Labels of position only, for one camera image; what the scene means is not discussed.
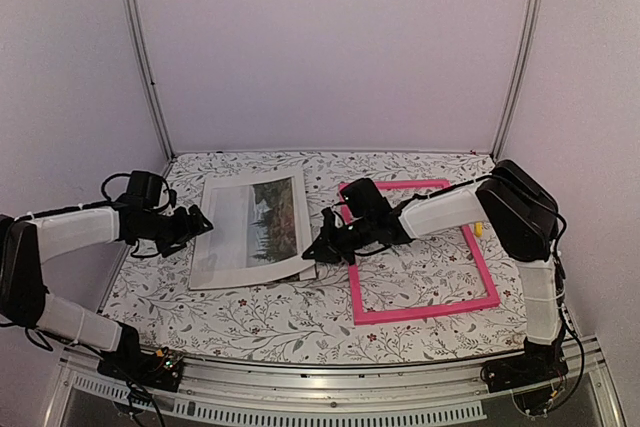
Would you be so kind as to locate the framed landscape photo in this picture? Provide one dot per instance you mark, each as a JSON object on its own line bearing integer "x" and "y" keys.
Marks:
{"x": 261, "y": 229}

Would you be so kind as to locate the right aluminium corner post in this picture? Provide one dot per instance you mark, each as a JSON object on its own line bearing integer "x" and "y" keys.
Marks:
{"x": 524, "y": 47}

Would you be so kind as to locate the aluminium corner post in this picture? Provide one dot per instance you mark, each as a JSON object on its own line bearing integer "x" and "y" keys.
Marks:
{"x": 524, "y": 47}
{"x": 148, "y": 80}

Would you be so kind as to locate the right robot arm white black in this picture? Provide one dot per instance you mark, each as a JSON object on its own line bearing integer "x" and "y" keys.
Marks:
{"x": 524, "y": 216}

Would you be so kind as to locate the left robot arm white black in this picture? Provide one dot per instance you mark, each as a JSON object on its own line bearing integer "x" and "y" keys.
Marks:
{"x": 34, "y": 243}

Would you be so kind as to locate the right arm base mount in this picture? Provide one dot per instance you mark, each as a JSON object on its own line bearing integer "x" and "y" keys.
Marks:
{"x": 538, "y": 363}

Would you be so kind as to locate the aluminium front rail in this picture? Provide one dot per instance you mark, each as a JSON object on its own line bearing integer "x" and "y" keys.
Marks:
{"x": 219, "y": 392}

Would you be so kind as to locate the floral patterned table mat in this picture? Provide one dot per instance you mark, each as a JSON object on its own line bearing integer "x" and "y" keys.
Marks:
{"x": 311, "y": 321}

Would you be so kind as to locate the pink wooden photo frame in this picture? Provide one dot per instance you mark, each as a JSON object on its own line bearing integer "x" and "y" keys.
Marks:
{"x": 363, "y": 317}

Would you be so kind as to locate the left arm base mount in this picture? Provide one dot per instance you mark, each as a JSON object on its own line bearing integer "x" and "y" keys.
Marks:
{"x": 161, "y": 369}

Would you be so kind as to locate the left aluminium corner post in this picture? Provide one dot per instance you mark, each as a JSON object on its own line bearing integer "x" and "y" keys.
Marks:
{"x": 148, "y": 80}

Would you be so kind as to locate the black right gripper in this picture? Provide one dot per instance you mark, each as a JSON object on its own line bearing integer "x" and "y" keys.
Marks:
{"x": 321, "y": 245}

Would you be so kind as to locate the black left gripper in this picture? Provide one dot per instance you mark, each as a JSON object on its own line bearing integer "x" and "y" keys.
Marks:
{"x": 186, "y": 230}

